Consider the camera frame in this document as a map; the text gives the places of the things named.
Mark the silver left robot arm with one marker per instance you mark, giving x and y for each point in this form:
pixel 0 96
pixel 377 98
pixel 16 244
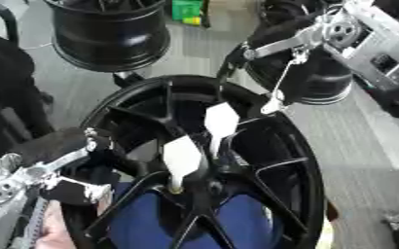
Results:
pixel 1 191

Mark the black wheel rim barrel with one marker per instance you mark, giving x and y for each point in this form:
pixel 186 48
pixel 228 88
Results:
pixel 322 81
pixel 109 35

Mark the white pin with thin stem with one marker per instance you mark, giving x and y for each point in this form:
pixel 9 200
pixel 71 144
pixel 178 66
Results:
pixel 181 159
pixel 221 120

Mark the black chair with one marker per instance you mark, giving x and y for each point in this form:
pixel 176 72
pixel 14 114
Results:
pixel 7 87

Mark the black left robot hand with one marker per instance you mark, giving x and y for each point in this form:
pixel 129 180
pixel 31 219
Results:
pixel 67 142

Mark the person's hand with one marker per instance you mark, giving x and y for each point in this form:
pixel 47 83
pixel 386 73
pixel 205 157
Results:
pixel 55 230

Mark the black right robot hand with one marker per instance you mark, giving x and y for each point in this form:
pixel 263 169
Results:
pixel 282 27

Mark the green box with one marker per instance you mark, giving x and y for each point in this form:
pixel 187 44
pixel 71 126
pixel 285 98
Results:
pixel 186 11

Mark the black spoked wheel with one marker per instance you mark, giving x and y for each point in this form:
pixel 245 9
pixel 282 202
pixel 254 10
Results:
pixel 291 152

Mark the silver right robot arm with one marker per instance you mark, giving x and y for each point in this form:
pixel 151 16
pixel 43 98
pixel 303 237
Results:
pixel 379 42

